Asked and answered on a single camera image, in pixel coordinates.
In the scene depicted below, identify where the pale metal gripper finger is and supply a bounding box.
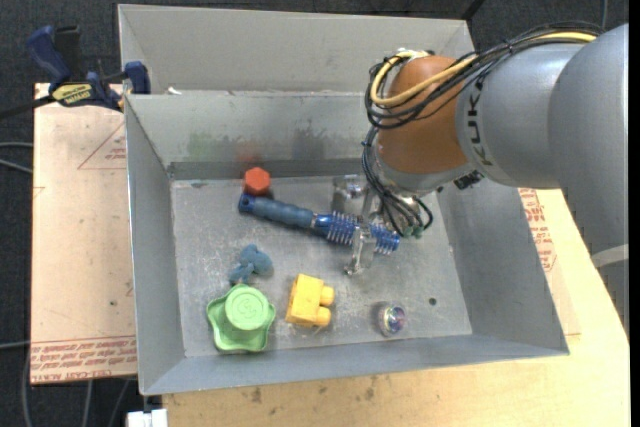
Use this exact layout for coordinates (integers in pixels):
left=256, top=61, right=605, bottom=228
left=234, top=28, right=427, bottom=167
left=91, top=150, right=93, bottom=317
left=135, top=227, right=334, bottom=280
left=343, top=224, right=376, bottom=278
left=331, top=174, right=366, bottom=213

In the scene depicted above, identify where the blue tool with ribbed head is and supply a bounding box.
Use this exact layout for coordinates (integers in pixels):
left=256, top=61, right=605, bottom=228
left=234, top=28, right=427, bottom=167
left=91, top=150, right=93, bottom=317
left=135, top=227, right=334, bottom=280
left=237, top=192, right=402, bottom=258

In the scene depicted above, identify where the clear iridescent ball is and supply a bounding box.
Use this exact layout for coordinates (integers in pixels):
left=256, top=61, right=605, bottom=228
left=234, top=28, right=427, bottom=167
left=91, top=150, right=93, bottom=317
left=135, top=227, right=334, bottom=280
left=372, top=301, right=408, bottom=338

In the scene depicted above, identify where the yellow toy brick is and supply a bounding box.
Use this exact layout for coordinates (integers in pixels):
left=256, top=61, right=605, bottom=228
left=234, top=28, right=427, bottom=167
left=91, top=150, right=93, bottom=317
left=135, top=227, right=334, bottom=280
left=284, top=273, right=335, bottom=329

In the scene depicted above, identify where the red hexagonal block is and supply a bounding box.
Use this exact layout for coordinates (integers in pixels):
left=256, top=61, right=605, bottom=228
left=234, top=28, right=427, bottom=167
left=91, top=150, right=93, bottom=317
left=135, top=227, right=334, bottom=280
left=243, top=166, right=273, bottom=198

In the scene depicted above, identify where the blue-grey toy figure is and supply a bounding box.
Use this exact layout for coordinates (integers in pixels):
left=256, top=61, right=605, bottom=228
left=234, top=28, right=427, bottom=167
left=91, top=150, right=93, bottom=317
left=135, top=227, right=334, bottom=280
left=228, top=243, right=275, bottom=286

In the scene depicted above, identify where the green flower-shaped lid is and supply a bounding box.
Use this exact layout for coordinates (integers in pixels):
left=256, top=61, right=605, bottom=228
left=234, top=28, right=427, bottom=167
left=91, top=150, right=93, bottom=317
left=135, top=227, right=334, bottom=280
left=205, top=283, right=277, bottom=356

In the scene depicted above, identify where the grey metal bin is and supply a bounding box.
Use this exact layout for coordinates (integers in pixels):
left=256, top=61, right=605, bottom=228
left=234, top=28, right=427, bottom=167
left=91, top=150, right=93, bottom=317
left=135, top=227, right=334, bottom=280
left=117, top=3, right=571, bottom=397

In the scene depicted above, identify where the brown cardboard board, red print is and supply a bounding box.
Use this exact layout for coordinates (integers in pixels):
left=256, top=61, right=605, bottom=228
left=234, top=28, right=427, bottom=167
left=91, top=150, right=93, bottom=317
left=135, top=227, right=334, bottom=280
left=29, top=82, right=584, bottom=386

